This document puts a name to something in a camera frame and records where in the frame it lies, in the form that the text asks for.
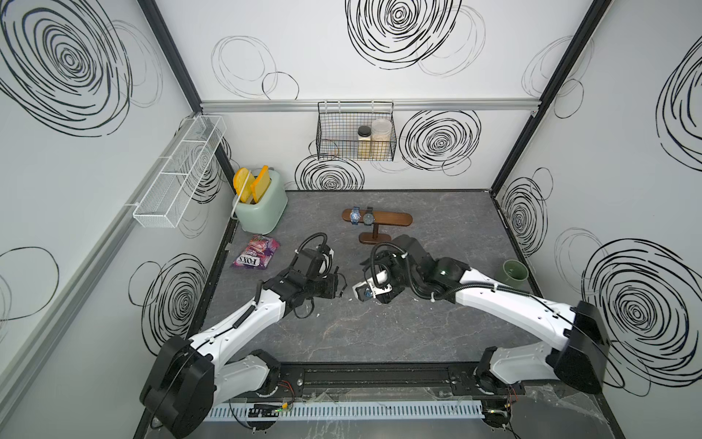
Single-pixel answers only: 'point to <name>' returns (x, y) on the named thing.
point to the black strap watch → (368, 217)
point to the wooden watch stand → (380, 218)
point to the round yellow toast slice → (246, 195)
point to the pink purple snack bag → (258, 252)
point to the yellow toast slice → (261, 183)
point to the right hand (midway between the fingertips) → (368, 268)
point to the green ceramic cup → (514, 273)
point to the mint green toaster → (264, 216)
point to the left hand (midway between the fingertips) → (337, 282)
